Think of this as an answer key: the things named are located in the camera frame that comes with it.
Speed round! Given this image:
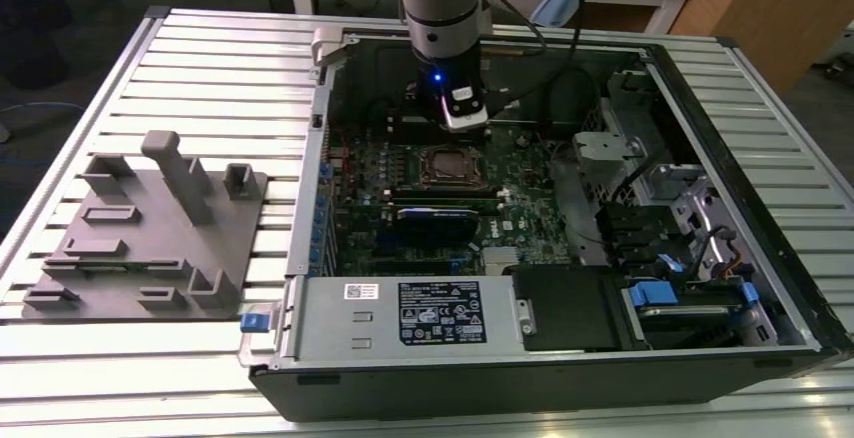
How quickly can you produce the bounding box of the CPU socket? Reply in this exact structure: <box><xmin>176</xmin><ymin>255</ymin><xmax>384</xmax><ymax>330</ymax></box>
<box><xmin>414</xmin><ymin>143</ymin><xmax>495</xmax><ymax>193</ymax></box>

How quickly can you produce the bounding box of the wooden cabinet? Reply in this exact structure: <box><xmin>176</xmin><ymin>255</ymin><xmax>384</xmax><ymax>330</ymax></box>
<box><xmin>679</xmin><ymin>0</ymin><xmax>854</xmax><ymax>97</ymax></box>

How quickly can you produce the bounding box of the black graphics card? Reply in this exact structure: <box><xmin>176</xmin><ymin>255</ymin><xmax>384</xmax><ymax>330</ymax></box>
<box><xmin>394</xmin><ymin>205</ymin><xmax>481</xmax><ymax>247</ymax></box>

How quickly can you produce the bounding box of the gray case latch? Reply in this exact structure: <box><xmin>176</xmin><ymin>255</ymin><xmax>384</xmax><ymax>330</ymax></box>
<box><xmin>311</xmin><ymin>27</ymin><xmax>350</xmax><ymax>67</ymax></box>

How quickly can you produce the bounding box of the gray parts rack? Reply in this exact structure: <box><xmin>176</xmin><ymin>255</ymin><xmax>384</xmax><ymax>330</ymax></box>
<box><xmin>20</xmin><ymin>130</ymin><xmax>270</xmax><ymax>322</ymax></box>

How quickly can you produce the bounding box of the black RAM stick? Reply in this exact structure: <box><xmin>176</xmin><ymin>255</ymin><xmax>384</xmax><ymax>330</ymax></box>
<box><xmin>391</xmin><ymin>185</ymin><xmax>501</xmax><ymax>199</ymax></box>

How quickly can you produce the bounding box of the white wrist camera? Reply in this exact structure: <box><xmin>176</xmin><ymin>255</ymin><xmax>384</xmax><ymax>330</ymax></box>
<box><xmin>441</xmin><ymin>85</ymin><xmax>493</xmax><ymax>133</ymax></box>

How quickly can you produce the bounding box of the black RAM slot bank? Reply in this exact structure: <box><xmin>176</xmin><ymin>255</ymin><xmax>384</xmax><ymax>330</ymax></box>
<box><xmin>388</xmin><ymin>113</ymin><xmax>487</xmax><ymax>147</ymax></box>

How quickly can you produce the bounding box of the green motherboard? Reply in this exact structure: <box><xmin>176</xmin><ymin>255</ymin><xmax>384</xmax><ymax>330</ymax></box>
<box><xmin>326</xmin><ymin>125</ymin><xmax>583</xmax><ymax>278</ymax></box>

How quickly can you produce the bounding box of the black plastic block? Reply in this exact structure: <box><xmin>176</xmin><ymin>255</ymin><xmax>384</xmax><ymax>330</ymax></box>
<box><xmin>595</xmin><ymin>205</ymin><xmax>686</xmax><ymax>267</ymax></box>

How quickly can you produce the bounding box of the silver CPU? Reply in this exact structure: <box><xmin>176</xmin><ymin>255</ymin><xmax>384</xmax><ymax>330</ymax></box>
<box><xmin>430</xmin><ymin>152</ymin><xmax>479</xmax><ymax>178</ymax></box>

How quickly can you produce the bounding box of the gray plastic baffle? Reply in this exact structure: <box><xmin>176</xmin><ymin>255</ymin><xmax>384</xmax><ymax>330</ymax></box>
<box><xmin>550</xmin><ymin>157</ymin><xmax>610</xmax><ymax>267</ymax></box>

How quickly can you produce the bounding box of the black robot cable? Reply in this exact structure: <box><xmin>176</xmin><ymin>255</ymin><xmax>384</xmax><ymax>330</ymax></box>
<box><xmin>478</xmin><ymin>0</ymin><xmax>590</xmax><ymax>114</ymax></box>

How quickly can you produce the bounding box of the blue floor cable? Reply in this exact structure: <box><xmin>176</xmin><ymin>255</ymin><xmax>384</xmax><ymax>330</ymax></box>
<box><xmin>0</xmin><ymin>100</ymin><xmax>86</xmax><ymax>120</ymax></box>

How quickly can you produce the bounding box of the hard disk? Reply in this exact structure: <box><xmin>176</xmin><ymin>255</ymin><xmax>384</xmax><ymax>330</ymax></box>
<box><xmin>637</xmin><ymin>305</ymin><xmax>735</xmax><ymax>350</ymax></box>

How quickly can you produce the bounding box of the black disk wire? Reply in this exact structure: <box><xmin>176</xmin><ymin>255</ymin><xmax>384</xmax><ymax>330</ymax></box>
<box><xmin>693</xmin><ymin>225</ymin><xmax>737</xmax><ymax>279</ymax></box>

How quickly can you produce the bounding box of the black looped case cable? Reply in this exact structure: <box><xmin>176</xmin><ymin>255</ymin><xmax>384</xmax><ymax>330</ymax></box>
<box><xmin>547</xmin><ymin>66</ymin><xmax>599</xmax><ymax>127</ymax></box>

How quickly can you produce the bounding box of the black PC case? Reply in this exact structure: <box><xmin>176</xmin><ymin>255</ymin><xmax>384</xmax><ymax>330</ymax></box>
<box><xmin>236</xmin><ymin>27</ymin><xmax>854</xmax><ymax>424</ymax></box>

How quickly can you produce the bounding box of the perforated metal drive cage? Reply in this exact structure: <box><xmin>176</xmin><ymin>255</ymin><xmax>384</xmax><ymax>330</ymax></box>
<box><xmin>570</xmin><ymin>68</ymin><xmax>675</xmax><ymax>209</ymax></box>

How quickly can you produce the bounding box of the silver rear slot panel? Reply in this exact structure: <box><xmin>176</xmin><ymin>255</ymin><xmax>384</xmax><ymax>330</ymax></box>
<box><xmin>284</xmin><ymin>72</ymin><xmax>336</xmax><ymax>279</ymax></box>

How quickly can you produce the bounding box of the gray chair base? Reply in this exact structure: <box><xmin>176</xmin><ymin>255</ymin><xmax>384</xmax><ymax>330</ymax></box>
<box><xmin>810</xmin><ymin>27</ymin><xmax>854</xmax><ymax>80</ymax></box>

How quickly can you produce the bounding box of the silver chipset heat sink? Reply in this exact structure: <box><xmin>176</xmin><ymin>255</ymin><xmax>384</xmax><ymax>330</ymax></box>
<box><xmin>481</xmin><ymin>246</ymin><xmax>523</xmax><ymax>275</ymax></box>

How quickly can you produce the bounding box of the black office chair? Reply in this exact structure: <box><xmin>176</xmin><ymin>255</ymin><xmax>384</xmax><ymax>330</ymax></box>
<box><xmin>0</xmin><ymin>0</ymin><xmax>76</xmax><ymax>92</ymax></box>

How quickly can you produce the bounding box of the black rating label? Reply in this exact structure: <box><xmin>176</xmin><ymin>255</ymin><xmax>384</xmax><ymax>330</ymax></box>
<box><xmin>398</xmin><ymin>281</ymin><xmax>490</xmax><ymax>345</ymax></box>

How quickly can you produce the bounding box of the metal socket cover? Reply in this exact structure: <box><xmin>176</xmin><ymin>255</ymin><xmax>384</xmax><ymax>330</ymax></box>
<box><xmin>418</xmin><ymin>146</ymin><xmax>493</xmax><ymax>190</ymax></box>

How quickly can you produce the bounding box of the white barcode sticker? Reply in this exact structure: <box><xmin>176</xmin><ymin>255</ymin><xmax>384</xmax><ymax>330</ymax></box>
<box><xmin>342</xmin><ymin>282</ymin><xmax>383</xmax><ymax>302</ymax></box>

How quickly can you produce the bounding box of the blue disk carrier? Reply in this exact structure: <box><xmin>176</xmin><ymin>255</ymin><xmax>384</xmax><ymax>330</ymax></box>
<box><xmin>623</xmin><ymin>280</ymin><xmax>682</xmax><ymax>309</ymax></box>

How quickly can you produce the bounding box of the coloured wire bundle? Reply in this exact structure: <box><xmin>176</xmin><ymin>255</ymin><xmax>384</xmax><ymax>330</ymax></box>
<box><xmin>714</xmin><ymin>252</ymin><xmax>743</xmax><ymax>280</ymax></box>

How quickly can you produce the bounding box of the black expansion slot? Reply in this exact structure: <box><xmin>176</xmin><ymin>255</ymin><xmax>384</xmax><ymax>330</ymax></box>
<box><xmin>370</xmin><ymin>259</ymin><xmax>458</xmax><ymax>276</ymax></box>
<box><xmin>371</xmin><ymin>245</ymin><xmax>469</xmax><ymax>260</ymax></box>

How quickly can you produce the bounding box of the silver chassis bracket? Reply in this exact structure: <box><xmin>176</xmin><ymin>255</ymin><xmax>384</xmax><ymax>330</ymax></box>
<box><xmin>633</xmin><ymin>162</ymin><xmax>743</xmax><ymax>280</ymax></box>

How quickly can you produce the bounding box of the silver power supply unit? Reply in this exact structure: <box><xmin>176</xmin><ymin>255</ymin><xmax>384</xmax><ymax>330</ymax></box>
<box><xmin>279</xmin><ymin>275</ymin><xmax>529</xmax><ymax>362</ymax></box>

